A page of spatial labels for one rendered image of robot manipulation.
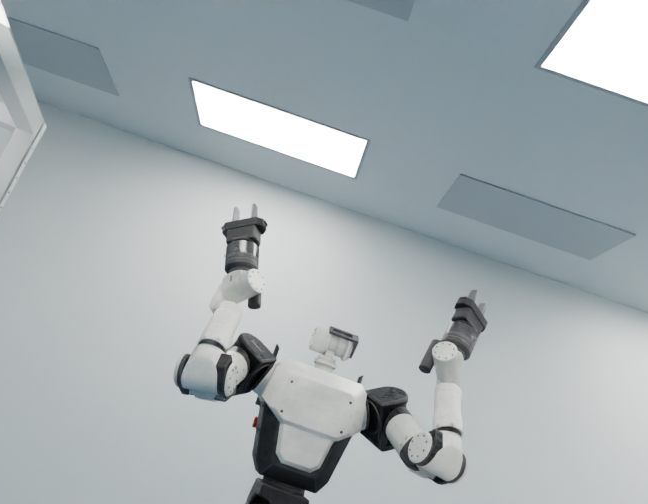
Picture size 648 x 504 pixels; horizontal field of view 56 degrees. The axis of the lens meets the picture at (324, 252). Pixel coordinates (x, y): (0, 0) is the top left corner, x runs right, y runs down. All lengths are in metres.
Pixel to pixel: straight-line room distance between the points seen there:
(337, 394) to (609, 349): 3.97
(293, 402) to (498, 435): 3.46
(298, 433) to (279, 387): 0.13
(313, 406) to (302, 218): 3.42
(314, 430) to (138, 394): 3.21
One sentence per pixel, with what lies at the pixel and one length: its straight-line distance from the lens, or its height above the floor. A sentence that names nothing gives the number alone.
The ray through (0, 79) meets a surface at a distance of 1.73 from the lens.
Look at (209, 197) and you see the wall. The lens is 5.00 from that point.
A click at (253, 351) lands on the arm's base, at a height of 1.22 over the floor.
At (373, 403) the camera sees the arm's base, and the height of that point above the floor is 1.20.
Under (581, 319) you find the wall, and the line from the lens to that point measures 5.34.
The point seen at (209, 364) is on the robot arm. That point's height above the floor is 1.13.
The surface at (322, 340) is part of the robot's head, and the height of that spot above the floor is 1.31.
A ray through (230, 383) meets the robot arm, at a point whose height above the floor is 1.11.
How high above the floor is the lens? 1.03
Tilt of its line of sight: 17 degrees up
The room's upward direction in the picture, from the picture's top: 19 degrees clockwise
